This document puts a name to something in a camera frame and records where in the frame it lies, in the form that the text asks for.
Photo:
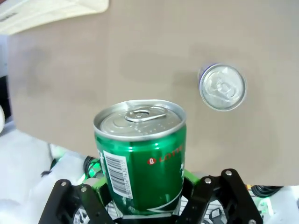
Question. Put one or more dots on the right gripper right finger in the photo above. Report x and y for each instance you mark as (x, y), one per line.
(224, 200)

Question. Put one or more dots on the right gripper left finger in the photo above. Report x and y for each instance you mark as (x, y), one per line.
(70, 205)

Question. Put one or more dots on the green soda can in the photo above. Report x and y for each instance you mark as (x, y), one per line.
(144, 168)

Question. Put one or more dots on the blue sports drink can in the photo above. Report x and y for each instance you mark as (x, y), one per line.
(223, 88)

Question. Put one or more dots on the cream plastic shopping basket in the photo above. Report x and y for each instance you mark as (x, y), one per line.
(46, 11)

